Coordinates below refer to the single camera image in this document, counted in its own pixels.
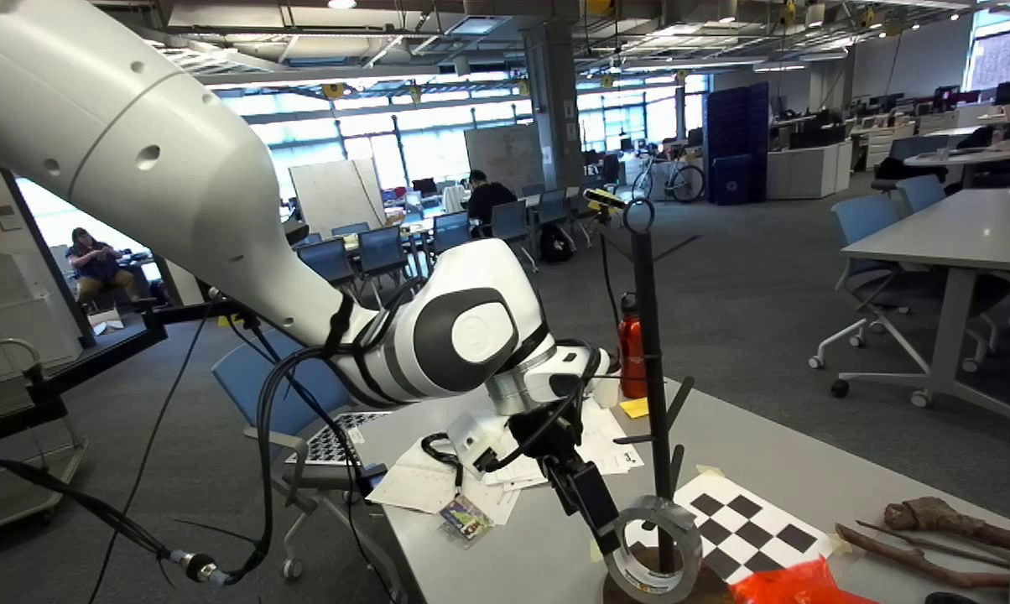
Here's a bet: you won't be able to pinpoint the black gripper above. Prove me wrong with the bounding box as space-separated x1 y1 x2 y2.
474 353 620 554

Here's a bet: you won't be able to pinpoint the silver duct tape roll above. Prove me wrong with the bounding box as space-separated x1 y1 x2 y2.
607 495 700 604

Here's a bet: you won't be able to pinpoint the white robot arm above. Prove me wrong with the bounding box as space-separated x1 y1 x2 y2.
0 0 619 550

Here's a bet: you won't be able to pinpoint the dark wooden peg rack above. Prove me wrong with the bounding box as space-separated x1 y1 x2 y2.
620 198 694 502

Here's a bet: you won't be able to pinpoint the yellow sticky note pad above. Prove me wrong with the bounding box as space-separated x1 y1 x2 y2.
619 397 652 424

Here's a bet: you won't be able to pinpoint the white paper sheets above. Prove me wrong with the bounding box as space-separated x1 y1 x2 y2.
369 397 644 526

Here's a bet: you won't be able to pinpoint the red fire extinguisher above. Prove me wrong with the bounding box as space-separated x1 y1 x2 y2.
619 291 649 398

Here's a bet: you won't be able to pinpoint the black white checkerboard sheet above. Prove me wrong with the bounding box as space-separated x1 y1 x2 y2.
674 473 832 583

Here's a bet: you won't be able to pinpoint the orange plastic bag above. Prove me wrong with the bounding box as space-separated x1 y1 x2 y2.
733 558 871 604

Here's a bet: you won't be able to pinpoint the seated person in black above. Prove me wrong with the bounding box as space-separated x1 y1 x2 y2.
466 169 518 238

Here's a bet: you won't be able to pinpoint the thin brown twig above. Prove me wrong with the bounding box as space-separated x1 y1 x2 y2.
836 524 1010 590

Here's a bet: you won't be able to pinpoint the blue wheeled office chair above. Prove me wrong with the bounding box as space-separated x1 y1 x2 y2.
808 193 926 373

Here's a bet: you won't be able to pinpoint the brown wooden stick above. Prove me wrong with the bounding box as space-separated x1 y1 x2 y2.
884 495 1010 550

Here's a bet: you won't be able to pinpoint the blue cabinet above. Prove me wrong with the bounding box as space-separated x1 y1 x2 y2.
704 84 770 205

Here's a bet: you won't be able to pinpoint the grey office table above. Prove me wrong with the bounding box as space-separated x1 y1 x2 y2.
840 188 1010 420

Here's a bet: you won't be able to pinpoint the seated person at left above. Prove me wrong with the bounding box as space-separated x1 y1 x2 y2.
68 228 139 303

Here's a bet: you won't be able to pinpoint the black lanyard with badge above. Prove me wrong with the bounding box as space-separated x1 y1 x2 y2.
421 428 496 545

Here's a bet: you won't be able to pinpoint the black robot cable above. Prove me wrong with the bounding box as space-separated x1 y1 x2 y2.
0 315 406 604

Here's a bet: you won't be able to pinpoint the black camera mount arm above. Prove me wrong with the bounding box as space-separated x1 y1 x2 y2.
0 303 241 439

